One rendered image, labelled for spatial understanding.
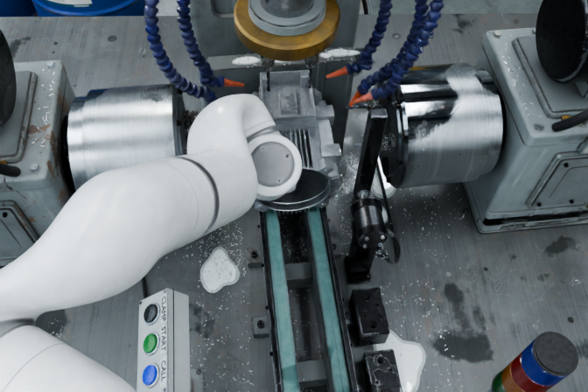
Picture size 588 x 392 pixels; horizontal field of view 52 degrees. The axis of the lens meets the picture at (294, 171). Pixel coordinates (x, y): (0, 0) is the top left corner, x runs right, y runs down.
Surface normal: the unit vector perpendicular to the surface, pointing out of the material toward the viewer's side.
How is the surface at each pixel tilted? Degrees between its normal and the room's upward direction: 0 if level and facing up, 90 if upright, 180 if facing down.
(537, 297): 0
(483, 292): 0
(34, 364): 24
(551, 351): 0
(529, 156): 90
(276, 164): 30
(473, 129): 43
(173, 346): 52
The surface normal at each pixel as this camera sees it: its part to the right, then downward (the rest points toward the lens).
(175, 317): 0.80, -0.42
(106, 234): 0.41, -0.12
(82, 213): -0.13, -0.46
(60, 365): 0.29, -0.88
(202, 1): 0.12, 0.82
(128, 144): 0.08, 0.01
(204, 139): -0.55, -0.52
